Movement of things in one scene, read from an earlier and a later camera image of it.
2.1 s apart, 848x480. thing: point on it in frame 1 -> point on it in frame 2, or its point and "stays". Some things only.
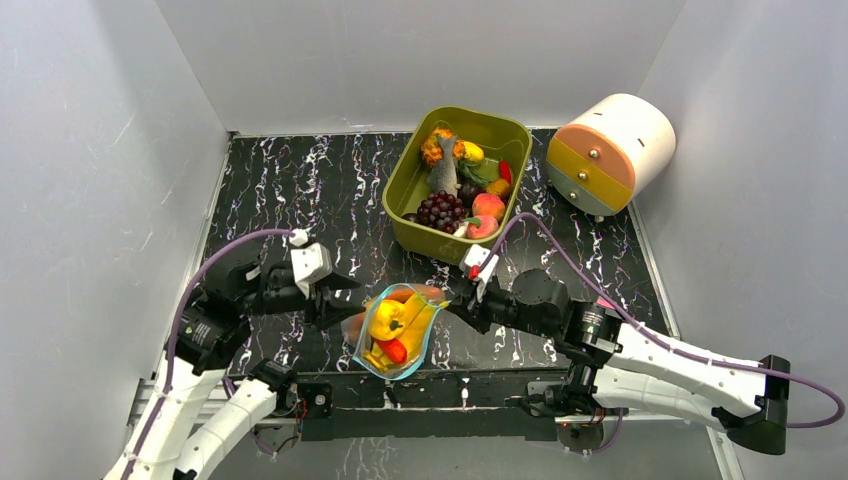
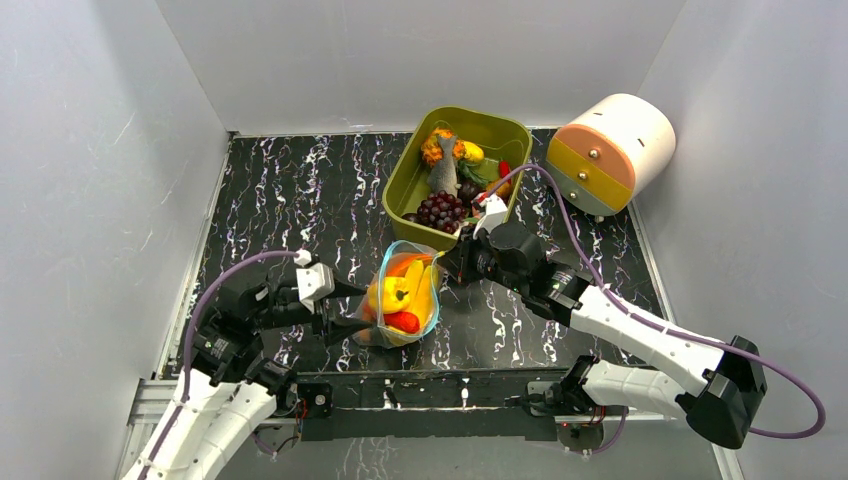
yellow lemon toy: (472, 151) stays
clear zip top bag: (396, 332) -> (404, 303)
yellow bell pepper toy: (387, 320) -> (390, 294)
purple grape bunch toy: (442, 211) stays
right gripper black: (477, 299) -> (465, 253)
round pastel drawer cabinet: (612, 152) stays
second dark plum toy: (467, 190) stays
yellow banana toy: (418, 318) -> (423, 287)
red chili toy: (394, 349) -> (404, 321)
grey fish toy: (443, 175) stays
